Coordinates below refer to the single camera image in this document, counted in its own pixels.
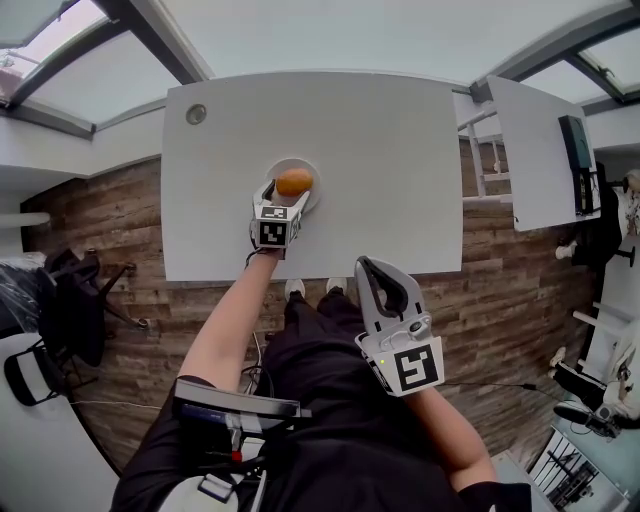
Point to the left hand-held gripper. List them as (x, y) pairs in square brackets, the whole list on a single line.
[(272, 232)]

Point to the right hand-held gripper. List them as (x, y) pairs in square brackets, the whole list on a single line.
[(412, 370)]

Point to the orange fruit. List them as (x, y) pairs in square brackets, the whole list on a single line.
[(294, 182)]

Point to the white round plate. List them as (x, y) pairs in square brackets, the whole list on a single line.
[(287, 164)]

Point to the person's left forearm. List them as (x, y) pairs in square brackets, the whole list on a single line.
[(230, 320)]

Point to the person's right forearm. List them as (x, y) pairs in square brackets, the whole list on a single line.
[(450, 435)]

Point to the person's white right shoe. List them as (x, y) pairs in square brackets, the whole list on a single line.
[(336, 285)]

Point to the person's white shoe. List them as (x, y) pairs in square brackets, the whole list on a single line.
[(295, 287), (336, 285)]

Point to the person's white left shoe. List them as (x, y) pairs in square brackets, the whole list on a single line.
[(295, 287)]

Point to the large white table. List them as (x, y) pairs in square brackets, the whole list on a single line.
[(390, 175)]

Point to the round grey table grommet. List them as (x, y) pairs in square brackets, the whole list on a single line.
[(196, 114)]

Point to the person's black clothing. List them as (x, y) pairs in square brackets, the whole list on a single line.
[(340, 425)]

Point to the black chest-mounted device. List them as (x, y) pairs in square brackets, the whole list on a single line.
[(235, 402)]

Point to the small white side table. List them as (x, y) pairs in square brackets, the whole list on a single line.
[(530, 175)]

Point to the black office chair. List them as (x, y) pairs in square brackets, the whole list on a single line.
[(75, 310)]

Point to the black box on side table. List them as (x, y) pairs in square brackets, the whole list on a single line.
[(575, 150)]

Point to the black and white folding chair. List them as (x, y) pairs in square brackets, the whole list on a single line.
[(25, 375)]

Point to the white metal frame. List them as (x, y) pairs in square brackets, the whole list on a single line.
[(477, 165)]

